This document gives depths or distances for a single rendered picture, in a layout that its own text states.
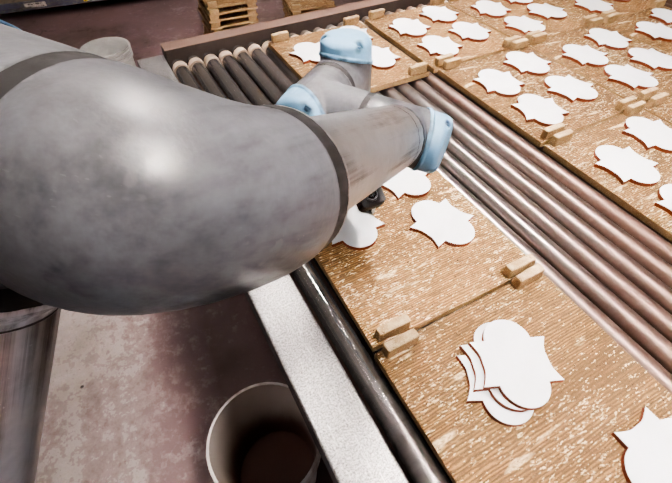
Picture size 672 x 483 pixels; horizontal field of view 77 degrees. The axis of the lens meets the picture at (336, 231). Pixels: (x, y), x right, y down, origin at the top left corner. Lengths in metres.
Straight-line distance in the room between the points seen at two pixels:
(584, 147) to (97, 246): 1.11
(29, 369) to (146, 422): 1.45
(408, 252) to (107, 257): 0.67
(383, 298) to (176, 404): 1.15
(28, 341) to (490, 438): 0.55
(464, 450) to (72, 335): 1.69
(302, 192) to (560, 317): 0.65
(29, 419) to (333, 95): 0.43
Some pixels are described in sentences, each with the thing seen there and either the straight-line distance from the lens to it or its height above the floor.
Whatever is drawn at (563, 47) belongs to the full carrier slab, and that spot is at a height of 0.95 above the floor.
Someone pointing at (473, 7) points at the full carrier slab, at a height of 0.94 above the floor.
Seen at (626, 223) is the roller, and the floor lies 0.91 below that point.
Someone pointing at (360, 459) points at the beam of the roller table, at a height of 0.91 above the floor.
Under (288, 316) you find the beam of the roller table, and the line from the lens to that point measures 0.74.
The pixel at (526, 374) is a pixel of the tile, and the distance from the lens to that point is 0.69.
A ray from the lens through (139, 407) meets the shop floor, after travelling 1.79.
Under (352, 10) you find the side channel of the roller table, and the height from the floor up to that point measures 0.95.
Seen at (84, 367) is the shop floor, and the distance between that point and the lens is 1.95.
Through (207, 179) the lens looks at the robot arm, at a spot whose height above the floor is 1.44.
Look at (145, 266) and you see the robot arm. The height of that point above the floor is 1.42.
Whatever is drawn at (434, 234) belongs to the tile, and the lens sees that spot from 0.83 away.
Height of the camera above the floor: 1.55
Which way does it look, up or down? 48 degrees down
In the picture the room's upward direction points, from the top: straight up
